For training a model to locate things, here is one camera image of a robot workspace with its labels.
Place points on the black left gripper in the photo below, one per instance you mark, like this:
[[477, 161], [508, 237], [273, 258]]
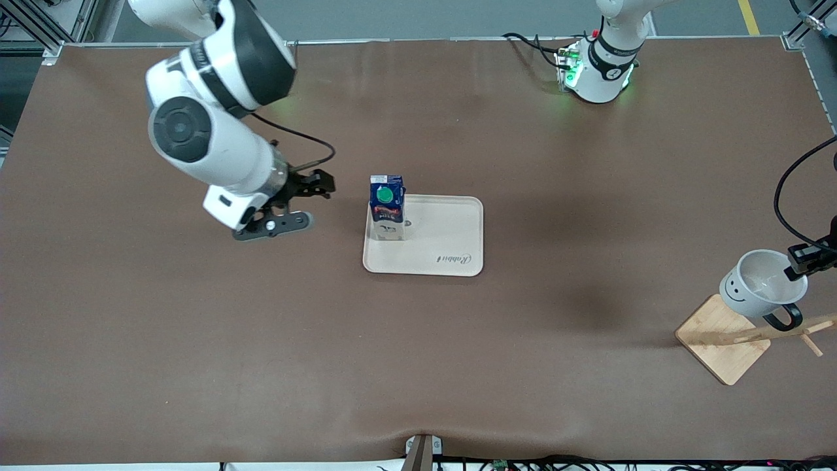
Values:
[[825, 249]]

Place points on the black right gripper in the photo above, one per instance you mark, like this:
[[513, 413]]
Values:
[[299, 185]]

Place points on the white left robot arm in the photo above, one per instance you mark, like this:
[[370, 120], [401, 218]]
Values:
[[601, 85]]

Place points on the wooden mug rack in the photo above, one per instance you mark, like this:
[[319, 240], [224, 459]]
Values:
[[713, 333]]

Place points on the cream rabbit print tray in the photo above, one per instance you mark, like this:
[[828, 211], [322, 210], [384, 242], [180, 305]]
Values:
[[438, 235]]

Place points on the brown table mat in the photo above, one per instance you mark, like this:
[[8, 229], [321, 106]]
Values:
[[261, 340]]

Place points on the small green circuit board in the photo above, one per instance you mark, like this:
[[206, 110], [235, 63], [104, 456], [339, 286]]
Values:
[[501, 465]]

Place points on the aluminium frame profile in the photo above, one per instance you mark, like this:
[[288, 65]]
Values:
[[792, 40], [52, 53]]

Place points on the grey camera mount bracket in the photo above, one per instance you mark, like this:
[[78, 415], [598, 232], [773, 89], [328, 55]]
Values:
[[422, 454]]

